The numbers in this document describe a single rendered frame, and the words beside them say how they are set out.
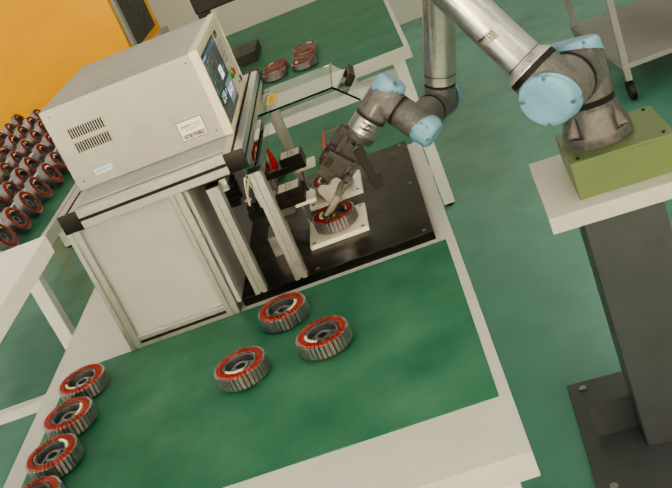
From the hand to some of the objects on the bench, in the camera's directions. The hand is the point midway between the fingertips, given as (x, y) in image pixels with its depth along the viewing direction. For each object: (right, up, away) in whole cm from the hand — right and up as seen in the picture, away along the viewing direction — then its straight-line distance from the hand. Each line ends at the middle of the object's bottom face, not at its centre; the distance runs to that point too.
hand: (326, 205), depth 221 cm
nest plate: (+2, +5, +25) cm, 25 cm away
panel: (-21, -9, +17) cm, 28 cm away
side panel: (-33, -29, -10) cm, 45 cm away
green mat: (-16, -37, -41) cm, 58 cm away
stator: (+3, -4, +2) cm, 6 cm away
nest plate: (+3, -6, +3) cm, 7 cm away
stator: (0, -29, -41) cm, 50 cm away
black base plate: (+2, -3, +15) cm, 15 cm away
